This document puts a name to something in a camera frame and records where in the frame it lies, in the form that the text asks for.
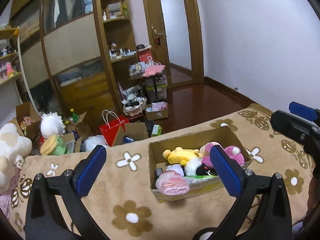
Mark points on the large white beige plush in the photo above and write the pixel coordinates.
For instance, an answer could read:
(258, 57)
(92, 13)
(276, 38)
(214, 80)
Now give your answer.
(14, 149)

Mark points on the pink tissue pack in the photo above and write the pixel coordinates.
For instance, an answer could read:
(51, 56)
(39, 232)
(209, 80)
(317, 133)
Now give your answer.
(171, 183)

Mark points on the small black side table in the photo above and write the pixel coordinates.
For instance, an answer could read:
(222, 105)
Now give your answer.
(154, 78)

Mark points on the small cardboard box floor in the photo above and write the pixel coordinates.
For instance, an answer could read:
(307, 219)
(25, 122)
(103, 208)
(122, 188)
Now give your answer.
(157, 110)

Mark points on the pink plush bear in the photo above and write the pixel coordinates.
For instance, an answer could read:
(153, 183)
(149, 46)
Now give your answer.
(232, 151)

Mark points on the white round plush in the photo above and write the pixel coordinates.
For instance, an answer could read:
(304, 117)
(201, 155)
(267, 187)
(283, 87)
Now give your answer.
(51, 124)

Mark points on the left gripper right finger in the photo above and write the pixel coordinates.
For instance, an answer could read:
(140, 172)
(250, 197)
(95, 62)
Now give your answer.
(272, 219)

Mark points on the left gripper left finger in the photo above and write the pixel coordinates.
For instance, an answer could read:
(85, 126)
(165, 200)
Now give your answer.
(44, 219)

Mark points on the white fluffy plush toy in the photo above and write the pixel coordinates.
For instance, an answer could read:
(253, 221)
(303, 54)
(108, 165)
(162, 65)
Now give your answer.
(191, 167)

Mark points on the cardboard box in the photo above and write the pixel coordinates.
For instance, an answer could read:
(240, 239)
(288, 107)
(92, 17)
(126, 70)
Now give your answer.
(194, 141)

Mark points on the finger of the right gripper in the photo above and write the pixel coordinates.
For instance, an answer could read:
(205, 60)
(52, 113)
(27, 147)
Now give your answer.
(302, 110)
(291, 126)

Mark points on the white-haired black plush doll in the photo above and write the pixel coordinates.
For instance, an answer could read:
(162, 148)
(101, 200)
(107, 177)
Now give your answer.
(203, 170)

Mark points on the wicker basket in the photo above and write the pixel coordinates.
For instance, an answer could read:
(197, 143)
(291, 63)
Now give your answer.
(135, 106)

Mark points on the wooden door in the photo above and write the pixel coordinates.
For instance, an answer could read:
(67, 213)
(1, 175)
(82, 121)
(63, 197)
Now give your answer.
(174, 32)

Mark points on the dark blue small box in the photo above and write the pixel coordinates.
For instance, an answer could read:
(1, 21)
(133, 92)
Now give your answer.
(158, 172)

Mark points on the wooden corner shelf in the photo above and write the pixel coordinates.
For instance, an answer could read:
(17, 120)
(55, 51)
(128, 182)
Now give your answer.
(113, 23)

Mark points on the wooden wardrobe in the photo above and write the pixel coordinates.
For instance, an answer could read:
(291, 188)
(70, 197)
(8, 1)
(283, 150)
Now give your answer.
(63, 62)

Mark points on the green yellow plush toy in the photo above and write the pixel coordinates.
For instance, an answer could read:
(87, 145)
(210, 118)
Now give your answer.
(54, 145)

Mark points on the red paper bag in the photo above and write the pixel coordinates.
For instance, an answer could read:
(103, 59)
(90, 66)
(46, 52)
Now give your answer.
(112, 123)

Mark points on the white toy shelf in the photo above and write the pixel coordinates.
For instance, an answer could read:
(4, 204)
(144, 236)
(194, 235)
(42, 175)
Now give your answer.
(15, 88)

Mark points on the green tissue pack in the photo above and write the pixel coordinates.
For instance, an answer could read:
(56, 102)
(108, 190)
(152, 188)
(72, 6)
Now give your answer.
(197, 179)

